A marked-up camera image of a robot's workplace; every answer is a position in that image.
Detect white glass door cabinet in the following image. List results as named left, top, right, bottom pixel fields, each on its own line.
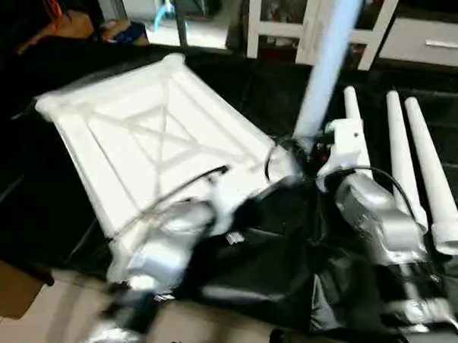
left=243, top=0, right=409, bottom=77

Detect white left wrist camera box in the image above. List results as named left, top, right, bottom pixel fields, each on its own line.
left=205, top=171, right=254, bottom=228

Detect blue box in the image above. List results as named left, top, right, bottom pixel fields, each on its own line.
left=103, top=18, right=150, bottom=47

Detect small brown cardboard box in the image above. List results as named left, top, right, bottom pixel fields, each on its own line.
left=17, top=9, right=96, bottom=54

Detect white drawer unit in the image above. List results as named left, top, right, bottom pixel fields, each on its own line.
left=377, top=14, right=458, bottom=74

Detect white plastic table top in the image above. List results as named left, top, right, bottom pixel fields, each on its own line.
left=33, top=49, right=302, bottom=250

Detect black mat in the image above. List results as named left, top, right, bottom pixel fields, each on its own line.
left=0, top=14, right=458, bottom=343

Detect white plastic table leg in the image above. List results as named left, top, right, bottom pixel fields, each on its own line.
left=384, top=90, right=431, bottom=237
left=403, top=95, right=458, bottom=259
left=286, top=0, right=377, bottom=144
left=342, top=85, right=363, bottom=123

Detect flat brown cardboard sheet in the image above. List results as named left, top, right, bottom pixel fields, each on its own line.
left=0, top=253, right=48, bottom=320

